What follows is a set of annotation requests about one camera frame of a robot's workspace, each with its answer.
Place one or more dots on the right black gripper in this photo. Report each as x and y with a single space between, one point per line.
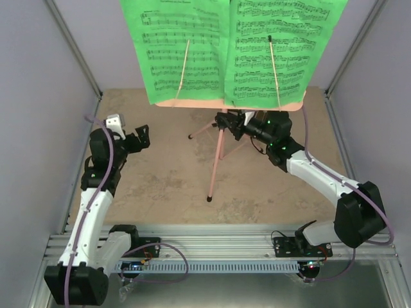
236 127

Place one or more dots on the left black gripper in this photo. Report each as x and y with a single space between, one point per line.
144 138

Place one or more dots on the pink tripod music stand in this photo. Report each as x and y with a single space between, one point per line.
218 104

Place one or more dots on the green sheet music page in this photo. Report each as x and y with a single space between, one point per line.
274 49
181 47

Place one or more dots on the brown wooden metronome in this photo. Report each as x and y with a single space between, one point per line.
261 115

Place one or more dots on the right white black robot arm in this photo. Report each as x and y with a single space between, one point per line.
359 208

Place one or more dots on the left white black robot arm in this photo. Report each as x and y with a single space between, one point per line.
81 275

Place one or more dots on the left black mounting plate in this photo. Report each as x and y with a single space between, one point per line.
149 252

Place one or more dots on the black mounting plate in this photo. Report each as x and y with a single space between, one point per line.
149 252
291 247

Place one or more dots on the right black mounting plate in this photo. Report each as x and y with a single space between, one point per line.
291 247

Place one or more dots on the clear plastic bag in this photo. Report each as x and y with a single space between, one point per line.
128 286

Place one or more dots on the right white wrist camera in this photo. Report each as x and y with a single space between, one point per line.
248 115

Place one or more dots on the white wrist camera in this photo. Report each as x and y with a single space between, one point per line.
248 115
115 123

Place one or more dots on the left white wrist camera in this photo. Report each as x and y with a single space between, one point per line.
115 123

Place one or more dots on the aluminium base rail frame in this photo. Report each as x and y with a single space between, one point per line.
253 242

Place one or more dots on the grey slotted cable duct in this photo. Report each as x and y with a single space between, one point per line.
158 267

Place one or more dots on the left aluminium corner post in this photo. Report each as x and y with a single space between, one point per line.
73 46

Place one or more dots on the aluminium corner post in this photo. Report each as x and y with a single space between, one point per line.
360 36
73 46

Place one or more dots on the right aluminium corner post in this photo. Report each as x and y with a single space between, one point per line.
360 36

